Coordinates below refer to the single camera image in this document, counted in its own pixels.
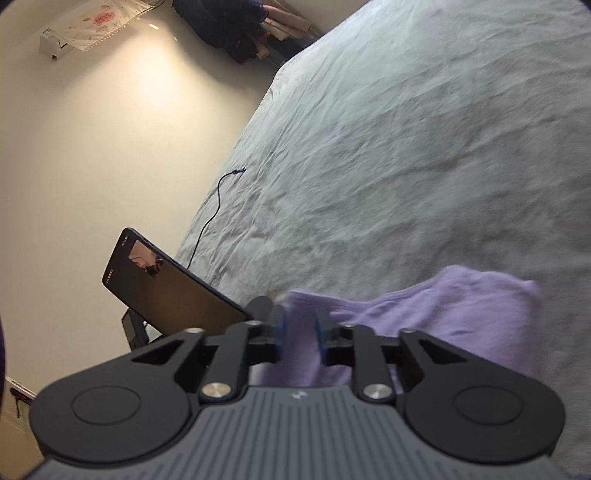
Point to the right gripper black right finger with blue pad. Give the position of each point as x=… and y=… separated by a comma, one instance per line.
x=370, y=356

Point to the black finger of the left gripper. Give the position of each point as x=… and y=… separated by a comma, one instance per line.
x=260, y=308

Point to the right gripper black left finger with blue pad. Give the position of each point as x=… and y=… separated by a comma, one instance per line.
x=215, y=368

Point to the lilac purple garment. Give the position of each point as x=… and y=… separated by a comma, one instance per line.
x=490, y=314

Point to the dark hanging clothes pile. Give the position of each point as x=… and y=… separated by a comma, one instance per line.
x=248, y=30

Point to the black smartphone on stand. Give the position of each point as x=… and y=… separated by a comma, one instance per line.
x=164, y=293

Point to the black phone stand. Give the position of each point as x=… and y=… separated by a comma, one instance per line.
x=137, y=331

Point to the grey bed cover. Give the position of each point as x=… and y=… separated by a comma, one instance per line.
x=414, y=136

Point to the wall calendar poster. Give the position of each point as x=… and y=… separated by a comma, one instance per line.
x=94, y=21

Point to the white wall box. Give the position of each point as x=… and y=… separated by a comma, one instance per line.
x=52, y=46

